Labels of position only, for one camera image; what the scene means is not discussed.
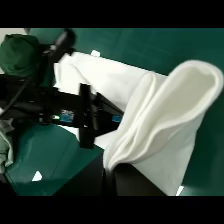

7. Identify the dark green garment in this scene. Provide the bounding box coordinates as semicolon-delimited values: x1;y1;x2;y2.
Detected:
0;33;56;88

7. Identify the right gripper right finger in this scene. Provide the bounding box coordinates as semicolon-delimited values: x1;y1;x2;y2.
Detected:
106;162;168;197

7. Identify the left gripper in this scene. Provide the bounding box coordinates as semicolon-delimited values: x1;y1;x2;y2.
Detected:
49;89;125;134

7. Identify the black cable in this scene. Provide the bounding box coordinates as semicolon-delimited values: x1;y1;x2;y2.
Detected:
0;75;36;118

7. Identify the white T-shirt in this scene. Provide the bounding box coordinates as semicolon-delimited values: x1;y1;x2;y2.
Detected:
53;49;224;197

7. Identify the pale green garment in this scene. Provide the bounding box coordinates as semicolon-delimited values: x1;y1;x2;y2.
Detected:
0;118;17;175

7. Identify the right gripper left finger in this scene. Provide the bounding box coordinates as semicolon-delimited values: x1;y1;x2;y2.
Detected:
54;152;107;197

